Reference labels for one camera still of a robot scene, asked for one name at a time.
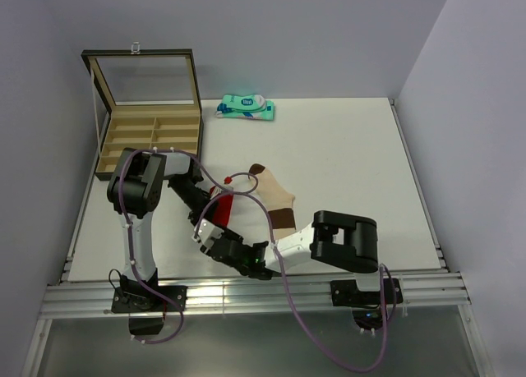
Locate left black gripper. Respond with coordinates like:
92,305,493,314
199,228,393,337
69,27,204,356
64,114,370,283
169,176,219,227

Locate red sock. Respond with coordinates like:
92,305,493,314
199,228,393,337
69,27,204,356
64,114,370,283
211,195,233,227

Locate beige brown striped sock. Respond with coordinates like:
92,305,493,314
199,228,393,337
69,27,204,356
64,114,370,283
249,163,297,240

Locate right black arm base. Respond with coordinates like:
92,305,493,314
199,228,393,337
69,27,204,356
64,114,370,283
330,278,404,331

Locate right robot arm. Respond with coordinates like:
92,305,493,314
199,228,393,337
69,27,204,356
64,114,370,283
194,210,385,303

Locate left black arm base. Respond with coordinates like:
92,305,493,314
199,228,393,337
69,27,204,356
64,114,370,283
111,285,187,336

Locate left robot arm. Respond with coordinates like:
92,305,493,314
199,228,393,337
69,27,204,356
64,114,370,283
107,147,210,310

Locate teal patterned folded socks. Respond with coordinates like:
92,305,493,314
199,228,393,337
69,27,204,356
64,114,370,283
215,94,275,121

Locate black compartment organizer box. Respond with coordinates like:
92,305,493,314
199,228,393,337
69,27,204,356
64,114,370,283
81,43,204,181

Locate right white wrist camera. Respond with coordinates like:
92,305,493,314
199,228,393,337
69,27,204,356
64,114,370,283
193,218,224,248

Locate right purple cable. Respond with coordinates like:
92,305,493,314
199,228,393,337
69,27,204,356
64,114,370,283
196,194,394,373

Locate aluminium front rail frame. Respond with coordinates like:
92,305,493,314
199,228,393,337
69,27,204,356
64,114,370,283
22,98,494,376

